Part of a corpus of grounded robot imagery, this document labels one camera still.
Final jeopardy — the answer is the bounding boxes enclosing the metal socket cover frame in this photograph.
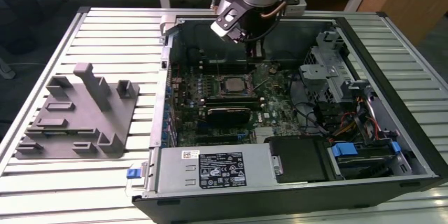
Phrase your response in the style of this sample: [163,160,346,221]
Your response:
[246,62,267,88]

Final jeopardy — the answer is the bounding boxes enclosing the silver square CPU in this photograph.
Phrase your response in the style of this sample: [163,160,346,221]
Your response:
[223,77,247,91]

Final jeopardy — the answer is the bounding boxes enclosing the CPU socket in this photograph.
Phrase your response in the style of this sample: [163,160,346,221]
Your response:
[218,75,254,97]

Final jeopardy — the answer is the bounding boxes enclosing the black RAM stick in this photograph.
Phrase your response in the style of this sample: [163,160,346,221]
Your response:
[202,60,256,68]
[206,102,263,111]
[206,97,262,104]

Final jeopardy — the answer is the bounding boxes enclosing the grey metal drive cage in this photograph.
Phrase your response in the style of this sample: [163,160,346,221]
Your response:
[299,31,371,104]

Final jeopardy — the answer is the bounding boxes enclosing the green motherboard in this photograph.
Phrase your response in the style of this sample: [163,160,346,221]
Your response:
[167,61,316,148]

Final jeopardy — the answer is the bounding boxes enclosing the black graphics card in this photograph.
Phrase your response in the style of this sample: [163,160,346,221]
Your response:
[204,107,251,125]

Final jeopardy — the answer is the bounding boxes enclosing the silver finned chipset heatsink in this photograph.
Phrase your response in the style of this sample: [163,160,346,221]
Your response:
[255,126,276,143]

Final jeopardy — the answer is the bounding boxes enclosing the black expansion slot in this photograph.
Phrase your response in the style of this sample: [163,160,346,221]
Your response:
[195,135,239,143]

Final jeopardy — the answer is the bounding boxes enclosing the black plastic cover plate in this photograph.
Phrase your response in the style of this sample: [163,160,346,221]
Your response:
[268,136,334,184]

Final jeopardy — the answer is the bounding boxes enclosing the wooden cabinet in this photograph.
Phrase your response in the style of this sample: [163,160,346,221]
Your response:
[356,0,448,46]

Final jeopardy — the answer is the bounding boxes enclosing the silver power supply black label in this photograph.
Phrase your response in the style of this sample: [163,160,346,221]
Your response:
[154,144,282,195]

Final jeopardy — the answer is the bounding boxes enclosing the grey plastic parts rack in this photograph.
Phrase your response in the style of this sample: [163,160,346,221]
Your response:
[14,62,142,161]

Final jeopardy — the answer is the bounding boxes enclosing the black disk drive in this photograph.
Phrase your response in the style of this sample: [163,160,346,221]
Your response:
[338,155,391,179]

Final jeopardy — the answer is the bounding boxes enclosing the black open PC case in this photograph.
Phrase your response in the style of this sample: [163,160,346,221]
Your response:
[131,14,448,223]

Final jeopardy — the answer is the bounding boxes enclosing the grey stand foot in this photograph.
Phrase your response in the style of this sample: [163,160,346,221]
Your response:
[0,58,16,79]

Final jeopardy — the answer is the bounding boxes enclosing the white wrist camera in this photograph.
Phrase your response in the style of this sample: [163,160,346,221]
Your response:
[210,7,247,43]

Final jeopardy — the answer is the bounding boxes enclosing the black cable brass end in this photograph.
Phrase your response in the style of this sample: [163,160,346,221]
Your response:
[244,0,292,41]

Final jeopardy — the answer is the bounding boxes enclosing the yellow wire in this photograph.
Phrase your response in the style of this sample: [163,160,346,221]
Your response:
[332,123,355,137]

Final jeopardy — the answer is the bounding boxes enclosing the red wire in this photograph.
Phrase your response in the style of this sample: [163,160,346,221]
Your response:
[370,118,383,141]

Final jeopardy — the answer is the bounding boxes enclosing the blue disk carrier handle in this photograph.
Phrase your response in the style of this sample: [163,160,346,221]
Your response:
[331,142,359,158]

